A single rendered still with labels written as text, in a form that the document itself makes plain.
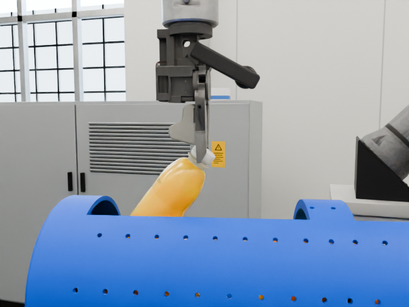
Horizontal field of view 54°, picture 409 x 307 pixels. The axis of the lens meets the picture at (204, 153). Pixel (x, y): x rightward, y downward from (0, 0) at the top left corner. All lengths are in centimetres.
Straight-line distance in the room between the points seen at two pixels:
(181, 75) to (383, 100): 291
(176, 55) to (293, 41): 285
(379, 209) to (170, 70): 90
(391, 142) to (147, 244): 99
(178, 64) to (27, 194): 230
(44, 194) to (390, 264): 240
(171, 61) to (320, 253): 36
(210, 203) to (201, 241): 170
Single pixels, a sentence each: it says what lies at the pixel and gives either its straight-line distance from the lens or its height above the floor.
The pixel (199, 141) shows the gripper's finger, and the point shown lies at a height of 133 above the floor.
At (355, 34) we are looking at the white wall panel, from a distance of 347.
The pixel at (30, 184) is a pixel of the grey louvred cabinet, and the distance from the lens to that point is 283.
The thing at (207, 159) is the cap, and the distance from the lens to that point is 64.
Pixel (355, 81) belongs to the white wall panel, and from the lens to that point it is 343.
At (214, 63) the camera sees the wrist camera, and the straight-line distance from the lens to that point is 63.
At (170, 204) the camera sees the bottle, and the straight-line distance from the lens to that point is 64.
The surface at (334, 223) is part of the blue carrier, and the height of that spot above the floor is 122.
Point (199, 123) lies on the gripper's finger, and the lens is 61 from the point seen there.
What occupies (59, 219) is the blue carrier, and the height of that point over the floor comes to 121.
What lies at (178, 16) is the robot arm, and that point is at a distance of 63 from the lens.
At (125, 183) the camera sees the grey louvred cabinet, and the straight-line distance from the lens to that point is 245.
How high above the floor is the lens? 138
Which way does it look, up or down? 6 degrees down
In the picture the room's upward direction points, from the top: straight up
